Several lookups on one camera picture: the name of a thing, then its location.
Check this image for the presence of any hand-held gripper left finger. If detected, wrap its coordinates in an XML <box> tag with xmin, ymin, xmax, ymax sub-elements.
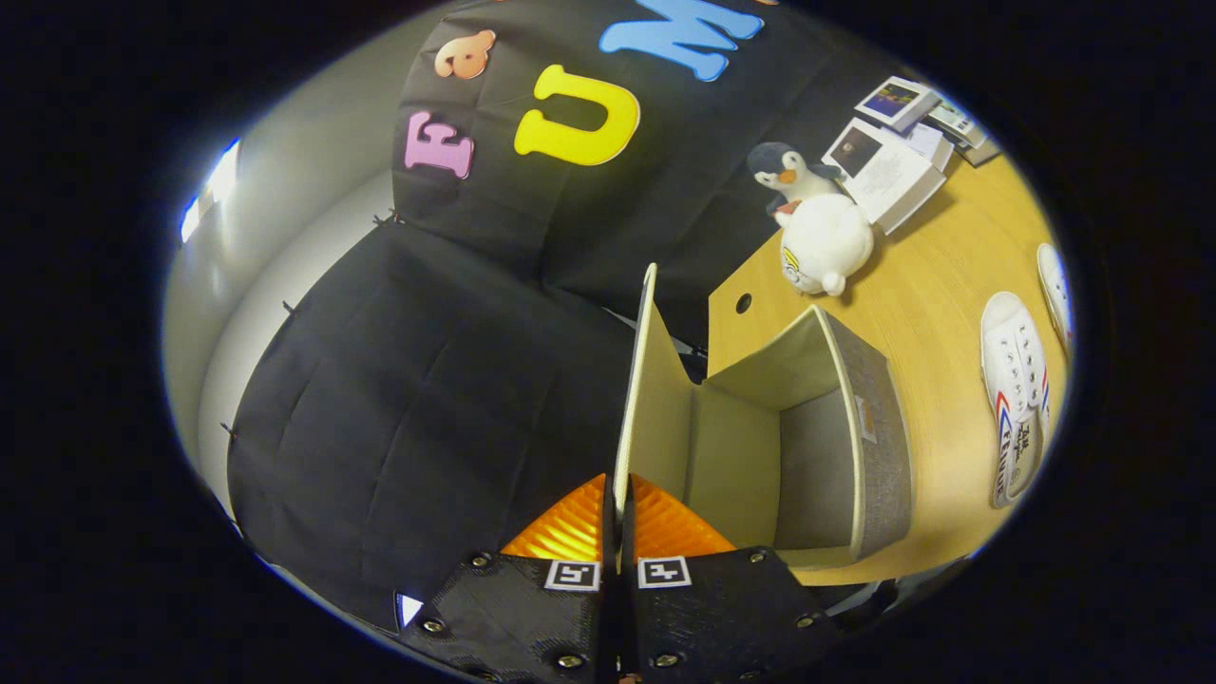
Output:
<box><xmin>394</xmin><ymin>473</ymin><xmax>620</xmax><ymax>684</ymax></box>

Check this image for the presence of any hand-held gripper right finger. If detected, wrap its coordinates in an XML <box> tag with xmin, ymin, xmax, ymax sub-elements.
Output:
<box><xmin>622</xmin><ymin>473</ymin><xmax>845</xmax><ymax>684</ymax></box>

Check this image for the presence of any grey fabric storage box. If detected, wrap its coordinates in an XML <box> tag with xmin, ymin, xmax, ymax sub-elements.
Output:
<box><xmin>613</xmin><ymin>264</ymin><xmax>913</xmax><ymax>571</ymax></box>

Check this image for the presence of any white canvas shoe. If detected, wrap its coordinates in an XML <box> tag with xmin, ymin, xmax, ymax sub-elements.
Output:
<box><xmin>980</xmin><ymin>291</ymin><xmax>1051</xmax><ymax>509</ymax></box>
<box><xmin>1035</xmin><ymin>243</ymin><xmax>1076</xmax><ymax>362</ymax></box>

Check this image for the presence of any black backdrop cloth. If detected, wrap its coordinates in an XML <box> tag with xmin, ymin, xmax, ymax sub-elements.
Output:
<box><xmin>226</xmin><ymin>0</ymin><xmax>913</xmax><ymax>633</ymax></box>

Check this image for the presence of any white round plush toy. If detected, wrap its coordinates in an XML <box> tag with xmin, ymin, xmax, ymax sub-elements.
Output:
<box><xmin>779</xmin><ymin>193</ymin><xmax>875</xmax><ymax>297</ymax></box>

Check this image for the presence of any penguin plush toy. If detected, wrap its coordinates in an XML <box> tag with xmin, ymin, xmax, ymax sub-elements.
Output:
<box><xmin>746</xmin><ymin>141</ymin><xmax>846</xmax><ymax>215</ymax></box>

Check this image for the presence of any thick white book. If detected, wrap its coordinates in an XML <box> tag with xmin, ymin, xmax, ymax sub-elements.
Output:
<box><xmin>822</xmin><ymin>117</ymin><xmax>946</xmax><ymax>236</ymax></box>

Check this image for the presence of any thin white book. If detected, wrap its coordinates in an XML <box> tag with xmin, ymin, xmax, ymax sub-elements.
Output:
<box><xmin>902</xmin><ymin>122</ymin><xmax>956</xmax><ymax>172</ymax></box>

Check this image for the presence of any bright ceiling light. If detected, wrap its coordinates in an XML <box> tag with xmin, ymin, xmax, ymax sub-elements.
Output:
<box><xmin>179</xmin><ymin>136</ymin><xmax>243</xmax><ymax>245</ymax></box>

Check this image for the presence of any blue cover book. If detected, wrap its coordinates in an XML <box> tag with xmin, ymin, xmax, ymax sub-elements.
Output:
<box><xmin>853</xmin><ymin>76</ymin><xmax>941</xmax><ymax>134</ymax></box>

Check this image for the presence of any pale teal cover book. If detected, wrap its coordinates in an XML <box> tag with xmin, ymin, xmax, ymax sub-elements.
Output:
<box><xmin>926</xmin><ymin>95</ymin><xmax>984</xmax><ymax>148</ymax></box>

